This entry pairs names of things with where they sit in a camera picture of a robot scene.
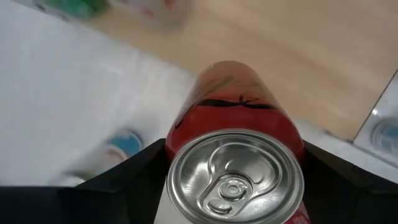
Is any wooden tray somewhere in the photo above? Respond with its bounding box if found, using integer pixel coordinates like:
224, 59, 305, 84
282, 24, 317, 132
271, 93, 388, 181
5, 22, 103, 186
90, 0, 398, 144

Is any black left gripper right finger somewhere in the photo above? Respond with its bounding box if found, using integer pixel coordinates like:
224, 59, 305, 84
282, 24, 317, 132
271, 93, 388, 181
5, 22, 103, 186
302, 139, 398, 224

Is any green Sprite can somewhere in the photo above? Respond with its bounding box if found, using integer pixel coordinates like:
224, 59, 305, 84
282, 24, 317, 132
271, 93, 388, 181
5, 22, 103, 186
37, 0, 111, 20

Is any slim silver blue can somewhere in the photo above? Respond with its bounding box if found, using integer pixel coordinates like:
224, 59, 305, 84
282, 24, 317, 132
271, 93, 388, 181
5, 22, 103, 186
49, 128, 146, 187
369, 117, 398, 158

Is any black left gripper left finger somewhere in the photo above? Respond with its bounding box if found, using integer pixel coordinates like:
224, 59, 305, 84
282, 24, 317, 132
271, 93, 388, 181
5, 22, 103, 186
0, 138, 170, 224

